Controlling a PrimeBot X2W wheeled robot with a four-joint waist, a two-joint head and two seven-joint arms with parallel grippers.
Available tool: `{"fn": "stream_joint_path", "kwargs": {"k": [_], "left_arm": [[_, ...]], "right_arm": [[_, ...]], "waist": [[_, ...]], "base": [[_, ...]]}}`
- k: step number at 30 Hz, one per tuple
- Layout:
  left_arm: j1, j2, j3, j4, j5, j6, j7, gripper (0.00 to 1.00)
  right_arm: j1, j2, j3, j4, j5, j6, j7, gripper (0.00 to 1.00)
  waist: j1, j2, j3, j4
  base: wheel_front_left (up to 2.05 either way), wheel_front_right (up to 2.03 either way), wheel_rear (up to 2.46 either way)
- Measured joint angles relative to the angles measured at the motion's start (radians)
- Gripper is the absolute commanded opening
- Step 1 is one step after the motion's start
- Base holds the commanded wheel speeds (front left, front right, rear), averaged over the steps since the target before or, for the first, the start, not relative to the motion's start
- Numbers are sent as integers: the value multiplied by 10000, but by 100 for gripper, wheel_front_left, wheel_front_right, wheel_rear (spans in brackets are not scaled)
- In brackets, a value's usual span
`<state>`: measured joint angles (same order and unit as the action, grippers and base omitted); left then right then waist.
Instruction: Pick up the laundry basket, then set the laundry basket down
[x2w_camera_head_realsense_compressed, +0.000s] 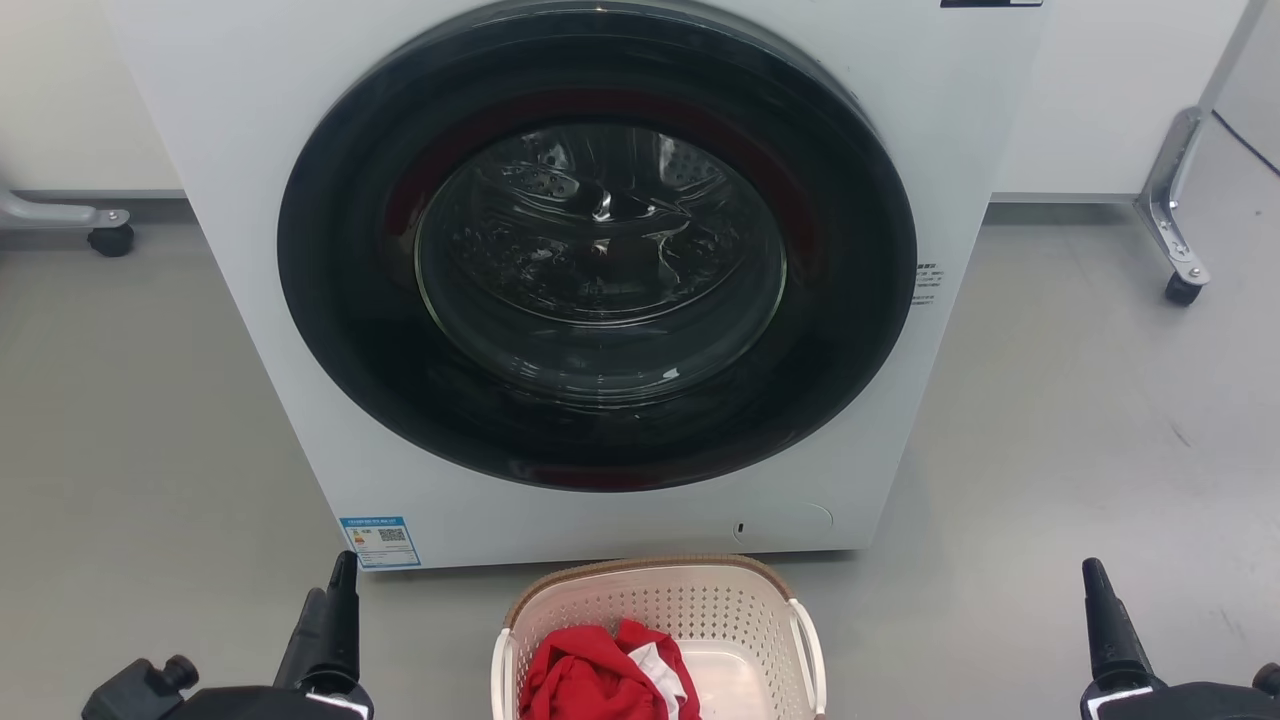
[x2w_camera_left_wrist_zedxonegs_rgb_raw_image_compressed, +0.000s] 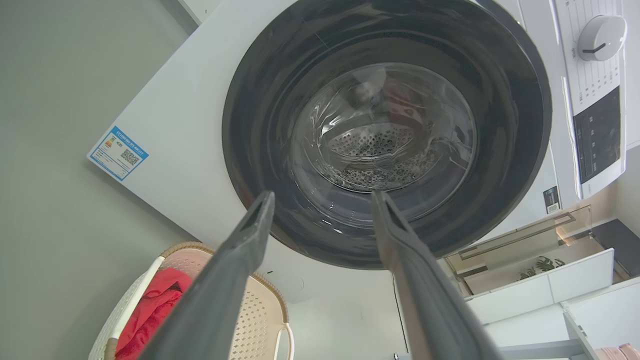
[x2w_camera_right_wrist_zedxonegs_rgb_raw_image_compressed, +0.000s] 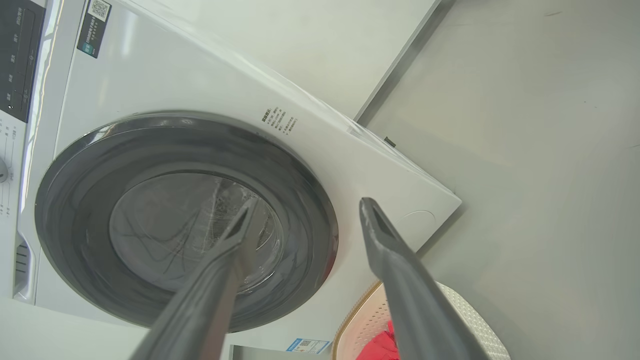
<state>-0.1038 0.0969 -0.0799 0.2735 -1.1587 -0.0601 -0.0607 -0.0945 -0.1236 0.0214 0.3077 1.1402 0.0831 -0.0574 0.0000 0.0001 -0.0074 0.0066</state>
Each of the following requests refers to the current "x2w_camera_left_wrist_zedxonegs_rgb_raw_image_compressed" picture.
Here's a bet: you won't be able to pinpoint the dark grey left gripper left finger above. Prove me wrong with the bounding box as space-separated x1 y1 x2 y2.
138 190 276 360

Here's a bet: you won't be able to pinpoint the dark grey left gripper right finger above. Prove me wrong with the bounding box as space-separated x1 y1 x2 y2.
371 190 503 360

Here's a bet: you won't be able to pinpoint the cream woven laundry basket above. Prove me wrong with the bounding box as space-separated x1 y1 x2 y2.
88 242 295 360

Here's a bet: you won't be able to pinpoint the red garment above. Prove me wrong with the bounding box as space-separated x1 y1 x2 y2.
115 268 194 360

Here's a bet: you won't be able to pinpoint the white cabinet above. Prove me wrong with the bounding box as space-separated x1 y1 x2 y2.
465 248 640 360

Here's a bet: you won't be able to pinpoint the small green plant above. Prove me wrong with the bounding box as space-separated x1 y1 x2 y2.
518 256 566 281

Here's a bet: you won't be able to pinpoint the white front-load washing machine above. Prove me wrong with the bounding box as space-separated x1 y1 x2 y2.
87 0 628 360

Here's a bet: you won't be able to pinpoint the blue energy label sticker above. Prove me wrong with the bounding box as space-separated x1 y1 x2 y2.
87 125 150 182

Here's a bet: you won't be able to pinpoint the round black washing machine door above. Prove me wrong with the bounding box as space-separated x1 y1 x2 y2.
222 0 553 271

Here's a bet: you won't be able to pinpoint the pink object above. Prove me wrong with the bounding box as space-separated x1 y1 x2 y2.
596 343 640 360

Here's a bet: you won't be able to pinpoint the white washing machine dial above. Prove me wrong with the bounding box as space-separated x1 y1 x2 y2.
577 15 627 62

